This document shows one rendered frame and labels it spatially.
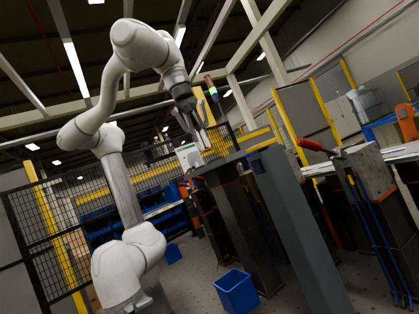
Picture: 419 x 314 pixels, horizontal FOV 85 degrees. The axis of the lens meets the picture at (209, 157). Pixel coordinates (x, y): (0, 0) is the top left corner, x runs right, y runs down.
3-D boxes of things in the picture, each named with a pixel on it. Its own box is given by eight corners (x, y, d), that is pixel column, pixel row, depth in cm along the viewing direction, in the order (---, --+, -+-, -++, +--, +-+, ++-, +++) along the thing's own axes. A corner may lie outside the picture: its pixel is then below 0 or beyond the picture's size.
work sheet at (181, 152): (207, 171, 216) (195, 141, 217) (187, 180, 205) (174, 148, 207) (207, 172, 218) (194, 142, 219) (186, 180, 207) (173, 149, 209)
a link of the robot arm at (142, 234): (125, 281, 106) (153, 259, 126) (151, 275, 100) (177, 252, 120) (72, 129, 113) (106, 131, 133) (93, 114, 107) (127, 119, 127)
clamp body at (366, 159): (444, 285, 53) (376, 139, 55) (423, 318, 47) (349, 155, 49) (407, 277, 59) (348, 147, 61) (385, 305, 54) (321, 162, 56)
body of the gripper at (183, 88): (169, 86, 77) (180, 111, 77) (192, 80, 80) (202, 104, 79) (168, 96, 85) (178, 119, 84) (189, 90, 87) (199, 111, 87)
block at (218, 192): (286, 285, 76) (233, 160, 78) (269, 300, 72) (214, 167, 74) (267, 278, 84) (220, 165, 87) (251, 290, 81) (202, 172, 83)
